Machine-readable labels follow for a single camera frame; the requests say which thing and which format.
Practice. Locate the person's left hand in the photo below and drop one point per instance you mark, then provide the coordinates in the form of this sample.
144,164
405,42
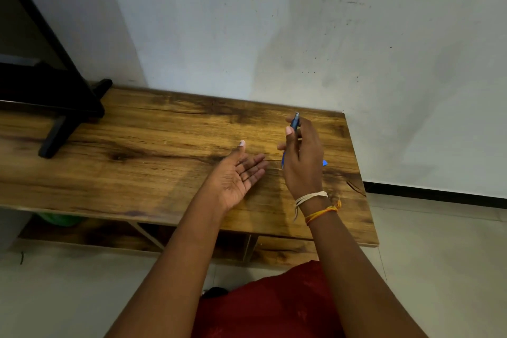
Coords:
231,179

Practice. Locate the person's right hand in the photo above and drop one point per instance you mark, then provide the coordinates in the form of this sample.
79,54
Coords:
305,163

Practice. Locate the person's right thumb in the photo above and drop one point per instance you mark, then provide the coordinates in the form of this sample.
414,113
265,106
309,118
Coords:
291,143

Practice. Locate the person's left little finger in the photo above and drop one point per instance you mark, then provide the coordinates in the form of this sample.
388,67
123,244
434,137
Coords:
245,187

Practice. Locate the person's left middle finger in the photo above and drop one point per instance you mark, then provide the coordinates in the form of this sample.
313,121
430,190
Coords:
259,167

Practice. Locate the person's left thumb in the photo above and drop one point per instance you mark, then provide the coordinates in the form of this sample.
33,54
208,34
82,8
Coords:
237,150

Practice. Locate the blue handheld tool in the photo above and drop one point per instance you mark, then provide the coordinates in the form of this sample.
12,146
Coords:
295,122

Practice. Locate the person's right forearm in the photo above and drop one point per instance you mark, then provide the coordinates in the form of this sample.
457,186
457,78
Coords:
356,274

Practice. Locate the person's left forearm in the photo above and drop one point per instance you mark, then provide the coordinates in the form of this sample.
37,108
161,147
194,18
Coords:
174,270

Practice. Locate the wooden console table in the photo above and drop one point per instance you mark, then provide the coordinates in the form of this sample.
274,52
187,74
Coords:
150,151

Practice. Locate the red garment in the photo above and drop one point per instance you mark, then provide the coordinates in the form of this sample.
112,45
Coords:
273,306

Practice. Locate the green object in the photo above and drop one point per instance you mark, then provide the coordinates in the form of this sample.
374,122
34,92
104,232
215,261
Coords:
59,220

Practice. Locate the black television with stand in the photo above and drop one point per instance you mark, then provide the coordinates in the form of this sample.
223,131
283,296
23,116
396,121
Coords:
47,84

